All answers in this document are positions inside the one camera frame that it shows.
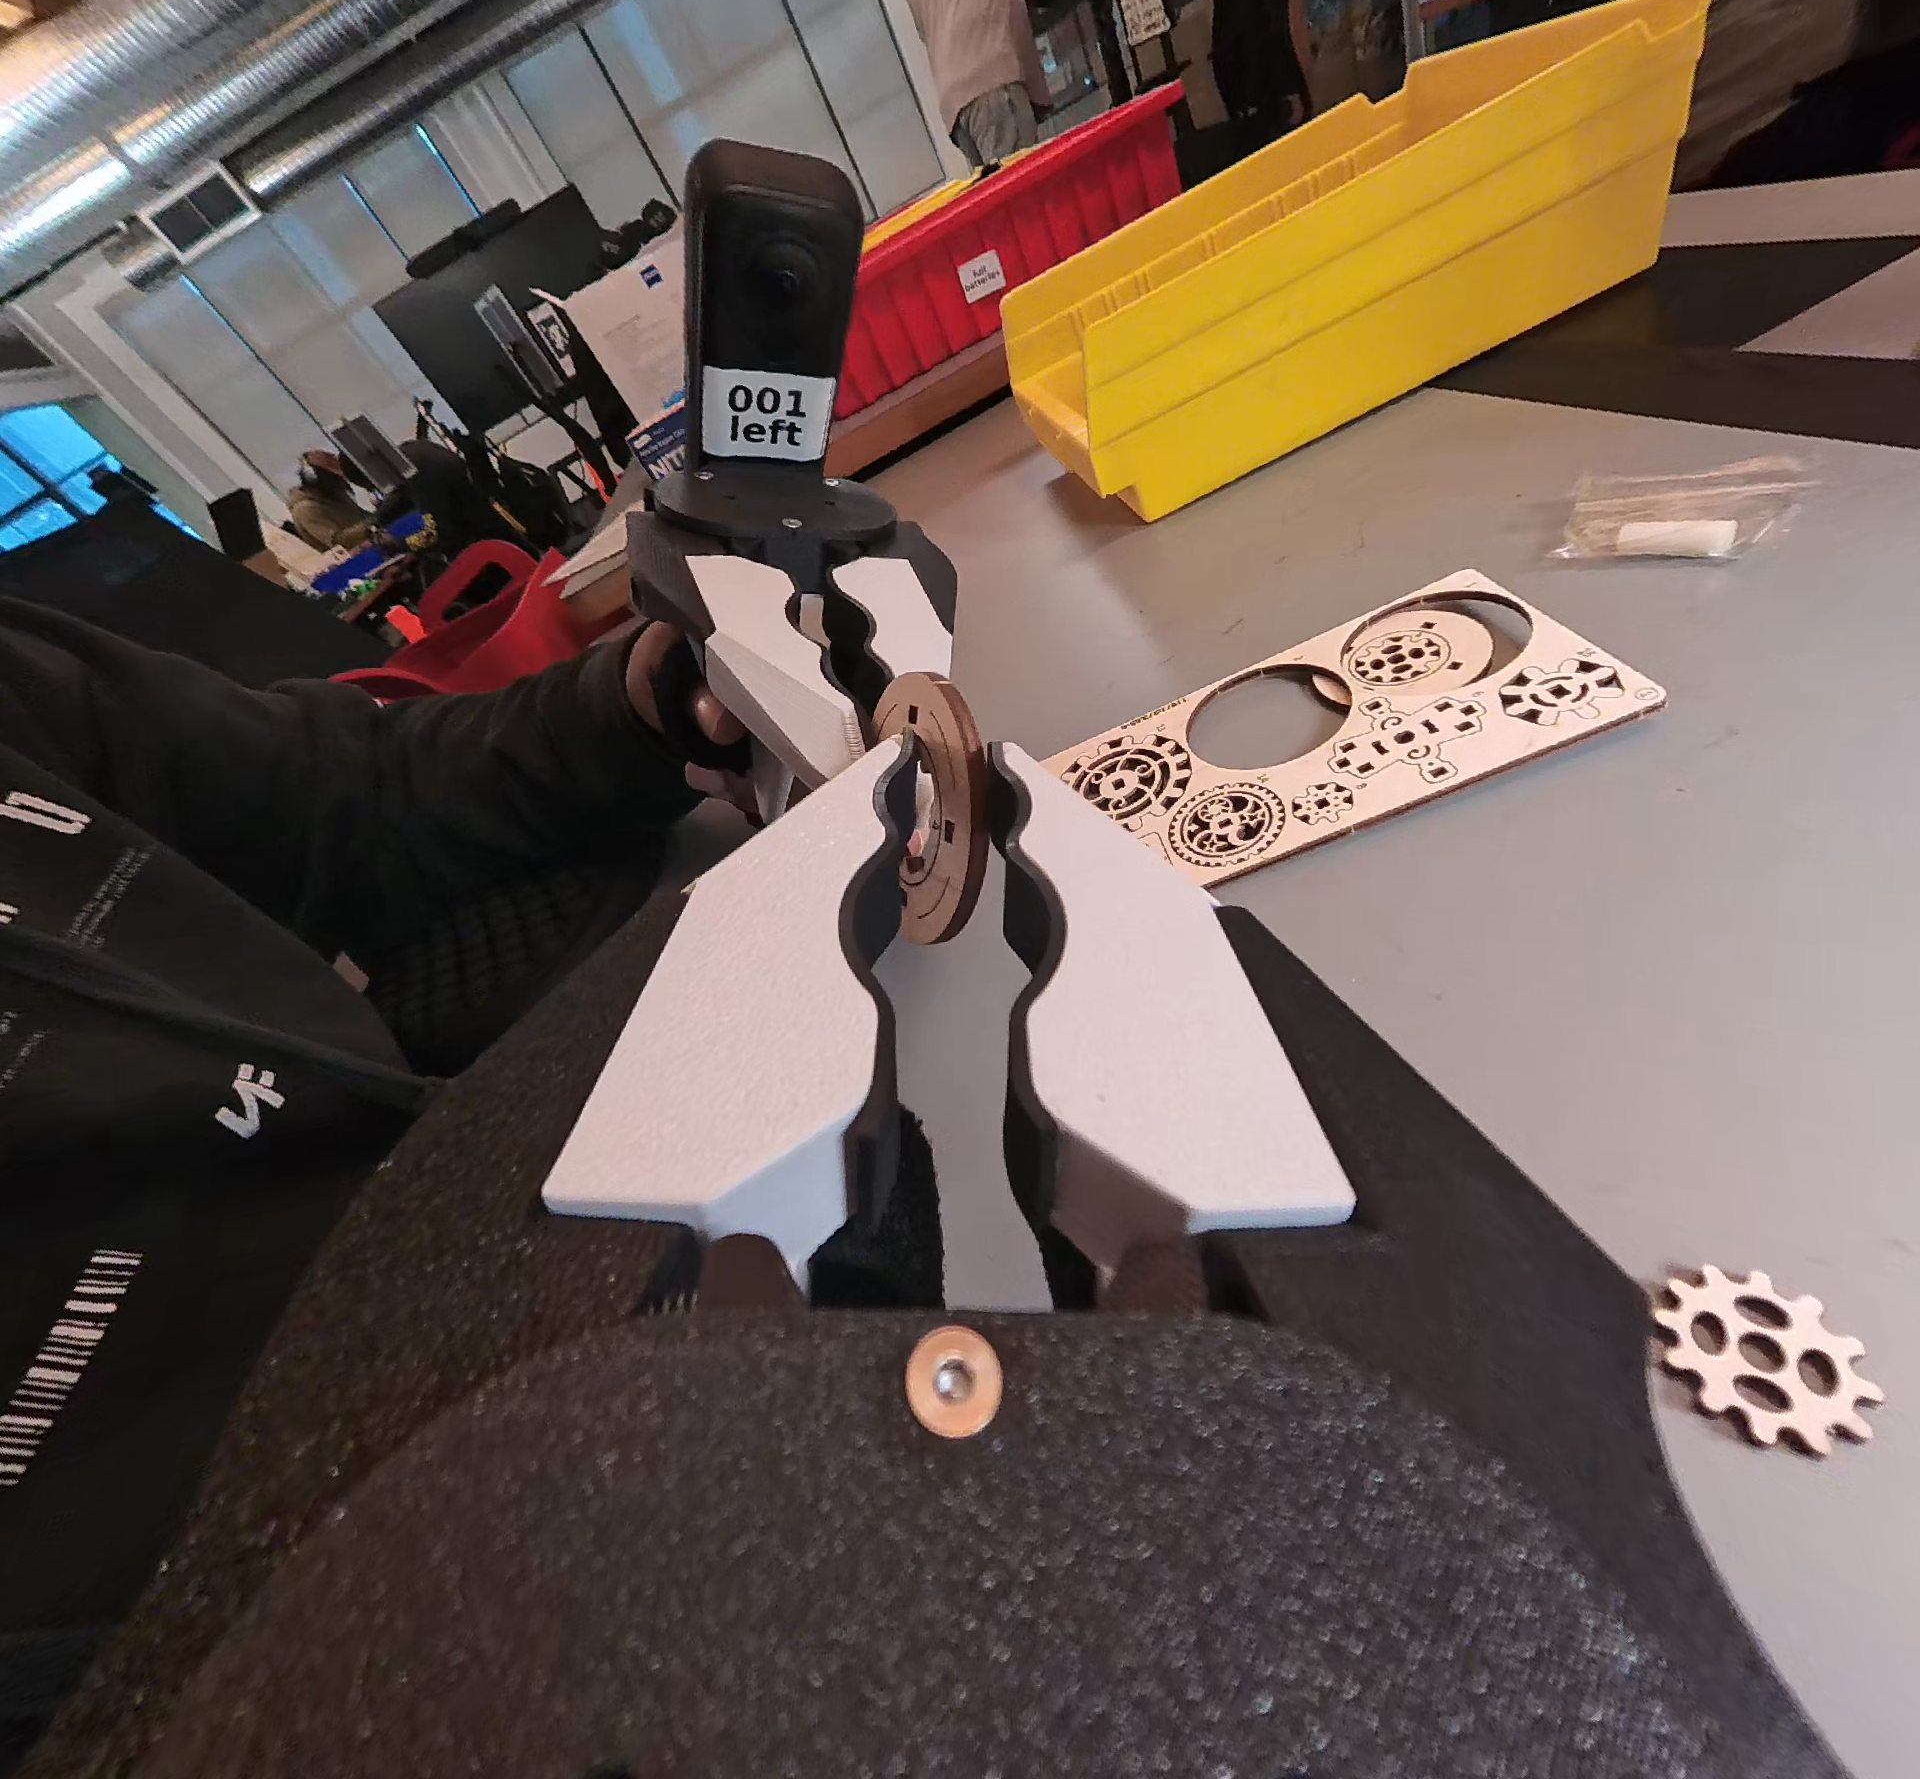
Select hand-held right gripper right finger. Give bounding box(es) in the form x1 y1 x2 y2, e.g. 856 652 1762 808
996 743 1360 1299

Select silver ventilation duct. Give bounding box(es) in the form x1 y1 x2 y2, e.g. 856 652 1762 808
0 0 843 295

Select red plastic bin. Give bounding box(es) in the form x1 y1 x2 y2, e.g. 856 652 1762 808
832 83 1186 421

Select person's left hand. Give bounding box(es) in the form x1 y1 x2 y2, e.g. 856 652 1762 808
625 623 771 822

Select wooden ring disc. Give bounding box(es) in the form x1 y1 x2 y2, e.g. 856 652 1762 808
898 736 992 944
872 669 976 798

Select wooden gear parts sheet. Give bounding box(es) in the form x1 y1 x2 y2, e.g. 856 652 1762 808
1040 570 1666 892

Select yellow plastic bin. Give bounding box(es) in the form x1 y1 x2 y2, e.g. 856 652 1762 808
999 0 1728 523

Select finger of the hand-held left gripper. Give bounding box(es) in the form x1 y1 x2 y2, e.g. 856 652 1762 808
828 552 962 698
683 558 872 822

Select small clear plastic bag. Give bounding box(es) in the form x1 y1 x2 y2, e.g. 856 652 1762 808
1544 451 1824 565

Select person's black sweatshirt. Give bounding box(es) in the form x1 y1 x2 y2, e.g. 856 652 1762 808
0 596 662 1736

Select person's left forearm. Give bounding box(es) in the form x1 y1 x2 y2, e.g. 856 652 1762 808
224 630 708 980

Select black monitor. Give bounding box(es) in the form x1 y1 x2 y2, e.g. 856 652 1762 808
376 184 607 432

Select small wooden gear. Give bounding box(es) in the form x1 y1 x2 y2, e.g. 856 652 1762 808
1645 1263 1884 1459

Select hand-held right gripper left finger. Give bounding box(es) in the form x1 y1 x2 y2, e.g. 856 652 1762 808
540 736 920 1299

